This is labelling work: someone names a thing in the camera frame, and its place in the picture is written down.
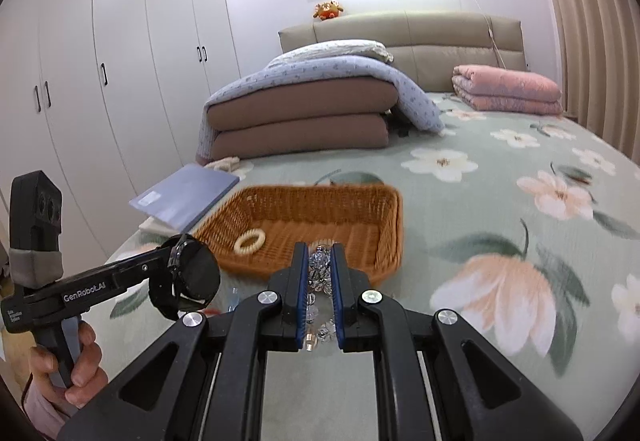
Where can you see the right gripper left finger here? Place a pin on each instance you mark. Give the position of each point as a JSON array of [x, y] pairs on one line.
[[287, 330]]

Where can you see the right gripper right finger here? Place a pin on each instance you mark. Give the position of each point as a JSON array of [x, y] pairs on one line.
[[354, 331]]

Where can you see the black round watch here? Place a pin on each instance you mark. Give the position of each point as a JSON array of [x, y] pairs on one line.
[[188, 278]]

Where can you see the person's left hand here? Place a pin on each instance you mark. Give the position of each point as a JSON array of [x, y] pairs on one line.
[[87, 376]]

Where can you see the brown wicker basket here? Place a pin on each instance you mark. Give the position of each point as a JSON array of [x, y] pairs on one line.
[[254, 232]]

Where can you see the blue grey book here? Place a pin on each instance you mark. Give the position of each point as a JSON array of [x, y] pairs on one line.
[[184, 197]]

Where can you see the cream knitted item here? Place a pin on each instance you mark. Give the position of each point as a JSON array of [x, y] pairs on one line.
[[228, 164]]

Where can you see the brown folded quilt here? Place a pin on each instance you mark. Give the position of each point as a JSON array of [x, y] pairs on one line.
[[321, 87]]

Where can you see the floral green bedspread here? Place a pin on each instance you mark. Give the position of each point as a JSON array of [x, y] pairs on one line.
[[528, 226]]

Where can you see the white patterned pillow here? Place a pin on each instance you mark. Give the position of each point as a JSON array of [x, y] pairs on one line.
[[336, 48]]

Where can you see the pink folded blanket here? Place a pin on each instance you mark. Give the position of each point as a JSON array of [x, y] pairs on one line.
[[494, 89]]

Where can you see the beige padded headboard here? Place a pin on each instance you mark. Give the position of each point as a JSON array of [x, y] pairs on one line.
[[426, 45]]

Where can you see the orange plush toy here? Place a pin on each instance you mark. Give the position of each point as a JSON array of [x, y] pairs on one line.
[[327, 10]]

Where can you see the white wardrobe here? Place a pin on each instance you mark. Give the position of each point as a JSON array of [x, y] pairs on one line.
[[106, 98]]

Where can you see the beige curtain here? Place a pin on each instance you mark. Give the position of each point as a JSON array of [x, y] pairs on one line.
[[599, 43]]

